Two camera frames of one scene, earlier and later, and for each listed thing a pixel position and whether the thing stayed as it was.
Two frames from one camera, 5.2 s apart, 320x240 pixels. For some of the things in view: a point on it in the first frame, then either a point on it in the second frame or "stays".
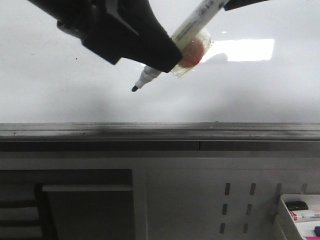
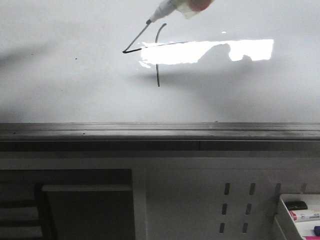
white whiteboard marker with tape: x=193 y=38 -> x=188 y=8
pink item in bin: x=312 y=237 stays
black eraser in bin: x=292 y=205 stays
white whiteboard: x=263 y=66 stays
